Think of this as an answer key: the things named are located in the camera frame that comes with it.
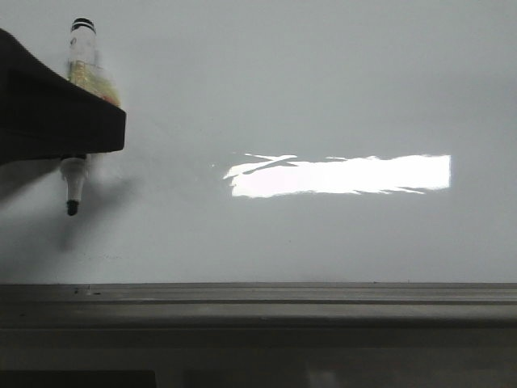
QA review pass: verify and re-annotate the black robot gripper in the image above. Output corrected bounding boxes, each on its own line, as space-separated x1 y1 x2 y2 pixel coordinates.
1 31 126 164

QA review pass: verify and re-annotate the red round magnet taped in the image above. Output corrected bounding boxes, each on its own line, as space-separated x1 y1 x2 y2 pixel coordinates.
102 93 120 107

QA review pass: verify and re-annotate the black white whiteboard marker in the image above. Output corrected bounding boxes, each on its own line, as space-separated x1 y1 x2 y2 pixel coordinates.
60 18 96 216

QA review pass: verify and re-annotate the white whiteboard surface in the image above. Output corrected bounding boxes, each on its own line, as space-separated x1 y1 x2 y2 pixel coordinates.
1 1 516 283

